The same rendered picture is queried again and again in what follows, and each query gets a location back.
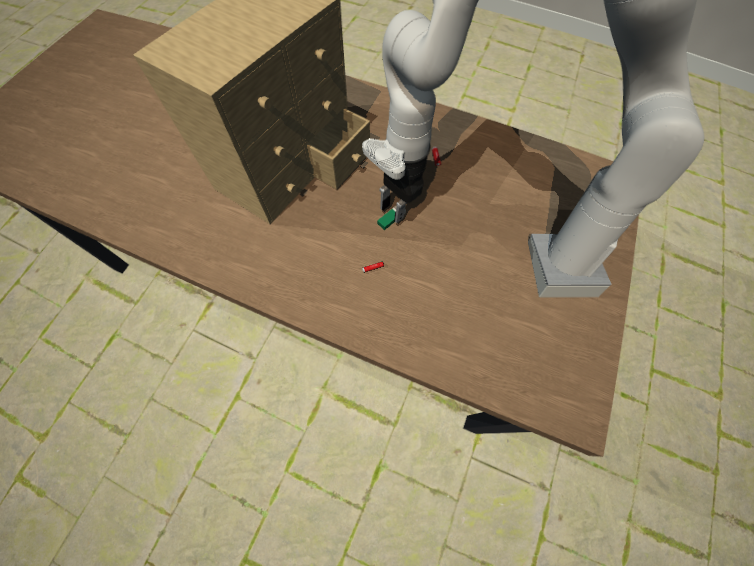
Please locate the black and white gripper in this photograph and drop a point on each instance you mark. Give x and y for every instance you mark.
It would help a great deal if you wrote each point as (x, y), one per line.
(388, 155)

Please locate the small wooden chest of drawers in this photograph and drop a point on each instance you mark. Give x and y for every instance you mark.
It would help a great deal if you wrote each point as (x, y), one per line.
(192, 63)

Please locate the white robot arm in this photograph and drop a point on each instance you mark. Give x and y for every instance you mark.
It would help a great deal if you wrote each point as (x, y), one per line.
(661, 131)

